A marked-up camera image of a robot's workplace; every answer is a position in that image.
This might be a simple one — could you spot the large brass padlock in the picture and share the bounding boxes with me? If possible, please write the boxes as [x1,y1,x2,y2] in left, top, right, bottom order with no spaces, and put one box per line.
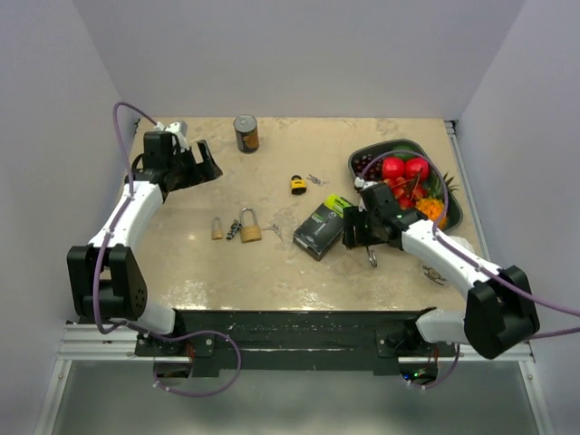
[366,246,378,268]

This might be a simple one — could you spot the small brass padlock keys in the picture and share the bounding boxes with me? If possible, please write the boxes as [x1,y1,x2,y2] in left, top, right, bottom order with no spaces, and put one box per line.
[211,217,241,240]

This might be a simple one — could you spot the silver keys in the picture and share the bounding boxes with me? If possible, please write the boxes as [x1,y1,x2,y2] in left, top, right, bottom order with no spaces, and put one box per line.
[306,174,328,186]

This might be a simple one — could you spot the yellow padlock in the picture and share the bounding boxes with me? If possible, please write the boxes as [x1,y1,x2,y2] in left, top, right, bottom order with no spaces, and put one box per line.
[290,175,307,196]

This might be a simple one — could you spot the long shackle brass padlock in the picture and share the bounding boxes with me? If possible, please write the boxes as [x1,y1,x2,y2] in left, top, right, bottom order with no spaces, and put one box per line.
[239,207,262,244]

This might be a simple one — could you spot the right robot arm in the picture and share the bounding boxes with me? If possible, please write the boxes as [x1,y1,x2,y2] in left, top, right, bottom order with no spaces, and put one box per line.
[343,178,540,360]

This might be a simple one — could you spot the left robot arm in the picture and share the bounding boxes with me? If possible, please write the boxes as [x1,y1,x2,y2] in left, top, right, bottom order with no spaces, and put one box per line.
[66,122,223,355]

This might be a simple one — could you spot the black green razor box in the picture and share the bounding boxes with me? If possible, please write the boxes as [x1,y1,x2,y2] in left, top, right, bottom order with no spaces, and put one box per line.
[293,194,353,261]

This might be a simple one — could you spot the small red fruits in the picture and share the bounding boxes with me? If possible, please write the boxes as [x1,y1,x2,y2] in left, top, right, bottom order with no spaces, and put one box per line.
[383,177,427,209]

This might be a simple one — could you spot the tin can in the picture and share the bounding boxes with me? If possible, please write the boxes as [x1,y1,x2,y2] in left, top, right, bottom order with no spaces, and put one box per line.
[233,114,259,153]

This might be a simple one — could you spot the dark grape bunch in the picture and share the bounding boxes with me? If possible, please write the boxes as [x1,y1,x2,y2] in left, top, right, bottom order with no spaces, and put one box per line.
[353,154,383,181]

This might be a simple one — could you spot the red apple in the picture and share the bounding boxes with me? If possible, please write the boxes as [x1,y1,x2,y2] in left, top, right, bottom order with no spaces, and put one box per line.
[404,157,430,182]
[382,157,405,180]

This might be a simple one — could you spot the orange spiky fruit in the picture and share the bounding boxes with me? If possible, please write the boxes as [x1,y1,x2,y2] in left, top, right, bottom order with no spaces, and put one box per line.
[415,198,448,230]

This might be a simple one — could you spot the pineapple crown leaves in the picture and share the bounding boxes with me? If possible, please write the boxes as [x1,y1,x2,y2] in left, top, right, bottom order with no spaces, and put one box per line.
[428,172,459,199]

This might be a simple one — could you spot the grey fruit tray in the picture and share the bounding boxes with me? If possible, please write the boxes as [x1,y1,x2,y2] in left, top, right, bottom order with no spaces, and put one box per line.
[347,139,463,232]

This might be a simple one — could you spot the white paper cup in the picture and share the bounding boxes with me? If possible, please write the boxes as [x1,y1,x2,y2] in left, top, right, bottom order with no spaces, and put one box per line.
[420,234,476,287]

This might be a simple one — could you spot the green lime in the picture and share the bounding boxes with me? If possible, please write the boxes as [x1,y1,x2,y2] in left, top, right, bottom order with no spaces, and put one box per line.
[392,143,416,160]

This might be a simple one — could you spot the small loose keys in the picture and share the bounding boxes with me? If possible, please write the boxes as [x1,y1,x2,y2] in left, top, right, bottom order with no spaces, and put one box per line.
[263,224,282,239]

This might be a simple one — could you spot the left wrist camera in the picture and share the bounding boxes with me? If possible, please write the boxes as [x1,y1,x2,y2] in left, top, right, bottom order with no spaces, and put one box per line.
[154,120,189,150]

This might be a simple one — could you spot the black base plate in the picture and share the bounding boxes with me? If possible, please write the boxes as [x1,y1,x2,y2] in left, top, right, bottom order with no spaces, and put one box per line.
[136,310,455,377]

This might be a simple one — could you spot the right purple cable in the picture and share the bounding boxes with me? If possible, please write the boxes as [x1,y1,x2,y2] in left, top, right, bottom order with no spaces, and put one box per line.
[353,150,580,391]

